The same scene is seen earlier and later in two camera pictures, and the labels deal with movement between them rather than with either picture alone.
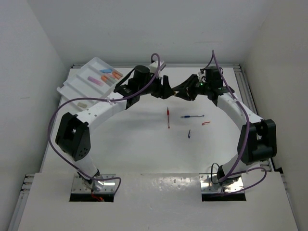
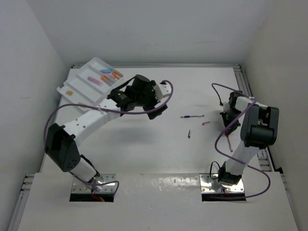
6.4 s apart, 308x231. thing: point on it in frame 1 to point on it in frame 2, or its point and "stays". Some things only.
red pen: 168,114 to 229,143
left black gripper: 162,91 to 150,90
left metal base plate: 80,186 stays
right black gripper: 188,85 to 232,128
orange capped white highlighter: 106,79 stays
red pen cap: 203,123 stays
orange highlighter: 117,75 stays
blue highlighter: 106,70 stays
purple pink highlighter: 95,81 stays
